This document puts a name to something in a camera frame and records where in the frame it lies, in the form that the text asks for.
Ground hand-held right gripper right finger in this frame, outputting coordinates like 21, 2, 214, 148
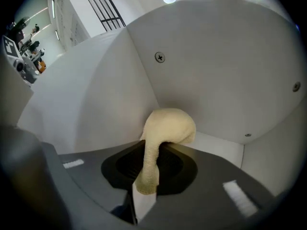
138, 142, 285, 230

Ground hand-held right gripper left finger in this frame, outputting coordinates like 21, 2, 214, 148
42, 139, 146, 226

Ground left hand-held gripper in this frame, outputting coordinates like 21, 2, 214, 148
1, 34, 38, 84

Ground yellow wiping cloth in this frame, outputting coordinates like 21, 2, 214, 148
133, 107, 197, 196

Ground white shelf unit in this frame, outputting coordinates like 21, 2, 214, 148
16, 0, 301, 197

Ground black metal railing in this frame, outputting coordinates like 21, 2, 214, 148
80, 0, 127, 32

